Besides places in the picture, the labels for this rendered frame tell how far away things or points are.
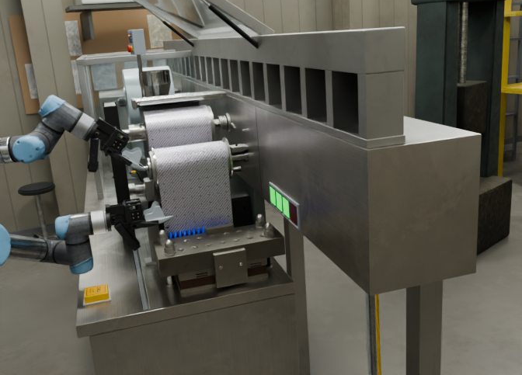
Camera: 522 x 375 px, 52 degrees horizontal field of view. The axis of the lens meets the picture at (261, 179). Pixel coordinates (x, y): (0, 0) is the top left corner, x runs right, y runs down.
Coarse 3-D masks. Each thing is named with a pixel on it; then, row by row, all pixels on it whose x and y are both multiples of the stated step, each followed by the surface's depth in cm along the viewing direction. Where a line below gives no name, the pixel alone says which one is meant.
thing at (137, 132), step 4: (132, 124) 197; (136, 124) 197; (140, 124) 198; (144, 124) 198; (132, 128) 195; (136, 128) 196; (140, 128) 197; (144, 128) 196; (132, 132) 195; (136, 132) 196; (140, 132) 196; (144, 132) 196; (132, 136) 195; (136, 136) 196; (140, 136) 196; (144, 136) 197; (132, 140) 197; (136, 140) 197; (140, 140) 198; (144, 140) 199
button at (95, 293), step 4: (104, 284) 170; (88, 288) 168; (92, 288) 167; (96, 288) 167; (100, 288) 167; (104, 288) 167; (88, 292) 165; (92, 292) 165; (96, 292) 165; (100, 292) 164; (104, 292) 164; (108, 292) 167; (88, 296) 163; (92, 296) 163; (96, 296) 163; (100, 296) 163; (104, 296) 164; (108, 296) 164; (88, 300) 163; (92, 300) 163; (96, 300) 163
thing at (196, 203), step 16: (224, 176) 180; (160, 192) 175; (176, 192) 176; (192, 192) 178; (208, 192) 179; (224, 192) 181; (176, 208) 177; (192, 208) 179; (208, 208) 181; (224, 208) 182; (176, 224) 179; (192, 224) 180; (208, 224) 182
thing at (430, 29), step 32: (416, 0) 350; (448, 0) 334; (480, 0) 356; (416, 32) 357; (448, 32) 341; (480, 32) 388; (416, 64) 361; (448, 64) 347; (480, 64) 393; (416, 96) 366; (448, 96) 353; (480, 96) 378; (480, 128) 385; (480, 192) 376; (480, 224) 378
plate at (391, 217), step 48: (288, 144) 142; (336, 144) 111; (432, 144) 102; (480, 144) 105; (288, 192) 147; (336, 192) 115; (384, 192) 101; (432, 192) 105; (336, 240) 119; (384, 240) 104; (432, 240) 107; (384, 288) 107
